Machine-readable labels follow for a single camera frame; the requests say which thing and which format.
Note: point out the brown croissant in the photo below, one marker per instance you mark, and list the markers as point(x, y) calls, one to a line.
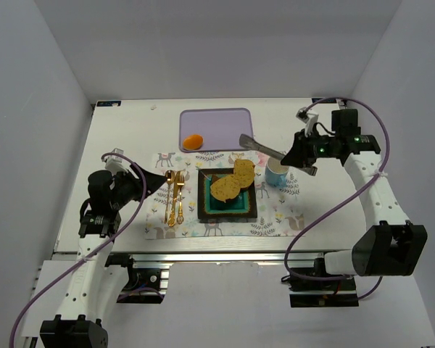
point(216, 204)

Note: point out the bread slice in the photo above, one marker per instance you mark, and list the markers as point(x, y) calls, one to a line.
point(225, 188)
point(243, 171)

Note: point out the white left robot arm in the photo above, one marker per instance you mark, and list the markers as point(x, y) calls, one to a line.
point(98, 276)

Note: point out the metal tongs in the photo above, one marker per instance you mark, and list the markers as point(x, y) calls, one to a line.
point(248, 143)

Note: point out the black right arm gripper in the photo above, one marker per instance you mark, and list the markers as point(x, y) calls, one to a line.
point(303, 148)

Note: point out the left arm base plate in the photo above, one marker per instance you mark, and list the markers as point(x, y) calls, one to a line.
point(147, 280)

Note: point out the gold knife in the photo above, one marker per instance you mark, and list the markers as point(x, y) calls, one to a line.
point(171, 217)

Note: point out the orange fruit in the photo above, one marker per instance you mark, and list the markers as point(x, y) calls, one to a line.
point(192, 142)

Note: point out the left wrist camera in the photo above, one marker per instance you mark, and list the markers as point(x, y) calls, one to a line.
point(113, 162)

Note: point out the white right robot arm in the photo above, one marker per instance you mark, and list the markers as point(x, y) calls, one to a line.
point(392, 244)

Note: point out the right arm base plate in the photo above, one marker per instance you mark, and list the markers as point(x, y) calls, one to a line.
point(320, 294)

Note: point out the animal print placemat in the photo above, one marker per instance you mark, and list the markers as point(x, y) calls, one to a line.
point(279, 210)

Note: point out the purple tray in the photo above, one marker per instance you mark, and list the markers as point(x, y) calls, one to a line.
point(219, 128)

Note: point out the gold fork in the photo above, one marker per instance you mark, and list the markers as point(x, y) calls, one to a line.
point(181, 184)

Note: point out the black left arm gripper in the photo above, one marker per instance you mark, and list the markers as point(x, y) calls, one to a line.
point(138, 182)

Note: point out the aluminium table frame rail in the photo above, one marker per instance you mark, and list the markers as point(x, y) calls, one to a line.
point(204, 255)

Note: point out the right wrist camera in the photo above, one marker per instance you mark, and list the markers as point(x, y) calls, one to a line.
point(309, 118)

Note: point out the blue mug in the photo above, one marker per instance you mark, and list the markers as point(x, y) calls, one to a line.
point(276, 173)

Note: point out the square teal black plate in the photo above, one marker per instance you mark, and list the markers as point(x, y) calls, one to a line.
point(243, 206)

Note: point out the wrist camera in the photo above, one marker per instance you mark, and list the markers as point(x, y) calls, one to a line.
point(113, 162)
point(309, 118)

